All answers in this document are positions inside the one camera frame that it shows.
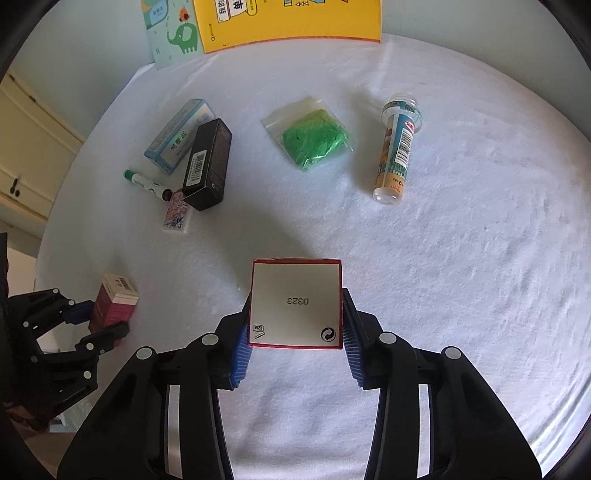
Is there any maroon and pink small box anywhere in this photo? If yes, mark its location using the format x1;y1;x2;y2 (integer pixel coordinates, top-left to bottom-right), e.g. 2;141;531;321
88;272;140;348

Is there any black long box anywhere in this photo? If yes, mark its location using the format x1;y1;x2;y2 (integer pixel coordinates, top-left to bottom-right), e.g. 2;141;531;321
181;117;233;212

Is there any yellow book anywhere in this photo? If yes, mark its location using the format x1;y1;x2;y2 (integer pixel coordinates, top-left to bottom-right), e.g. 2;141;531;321
192;0;383;55

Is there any cream cabinet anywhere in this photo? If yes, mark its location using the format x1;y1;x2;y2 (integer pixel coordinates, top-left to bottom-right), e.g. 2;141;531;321
0;71;86;223

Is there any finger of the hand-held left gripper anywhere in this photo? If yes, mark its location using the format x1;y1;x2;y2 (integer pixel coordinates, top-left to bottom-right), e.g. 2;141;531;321
74;322;131;358
22;288;96;335

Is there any clear plastic tube with label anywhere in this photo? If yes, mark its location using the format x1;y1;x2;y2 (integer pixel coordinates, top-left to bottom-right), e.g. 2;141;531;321
372;93;424;204

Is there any light blue long box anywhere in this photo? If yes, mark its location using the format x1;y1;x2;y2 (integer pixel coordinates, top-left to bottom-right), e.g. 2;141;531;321
144;98;216;175

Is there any white tablecloth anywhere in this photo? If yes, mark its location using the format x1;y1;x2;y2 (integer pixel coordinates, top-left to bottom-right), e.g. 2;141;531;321
34;32;586;480

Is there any elephant picture card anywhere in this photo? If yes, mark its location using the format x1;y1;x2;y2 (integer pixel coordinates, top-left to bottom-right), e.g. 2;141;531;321
140;0;205;71

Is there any small patterned packet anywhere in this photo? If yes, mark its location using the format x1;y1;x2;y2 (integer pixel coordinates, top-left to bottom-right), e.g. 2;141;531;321
161;188;193;233

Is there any green and white marker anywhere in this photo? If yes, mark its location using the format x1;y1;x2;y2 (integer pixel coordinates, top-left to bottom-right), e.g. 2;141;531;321
123;169;173;202

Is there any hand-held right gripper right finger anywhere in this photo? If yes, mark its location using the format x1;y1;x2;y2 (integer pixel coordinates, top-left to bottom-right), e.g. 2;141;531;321
342;288;543;480

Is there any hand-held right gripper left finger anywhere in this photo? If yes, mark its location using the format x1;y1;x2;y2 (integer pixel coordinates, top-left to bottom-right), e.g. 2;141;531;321
56;313;254;480

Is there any red and white square box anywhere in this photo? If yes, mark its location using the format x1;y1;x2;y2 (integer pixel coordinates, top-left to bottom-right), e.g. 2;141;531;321
247;258;345;351

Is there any green clay in plastic bag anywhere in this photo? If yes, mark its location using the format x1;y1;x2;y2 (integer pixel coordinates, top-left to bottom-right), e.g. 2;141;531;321
261;96;354;172

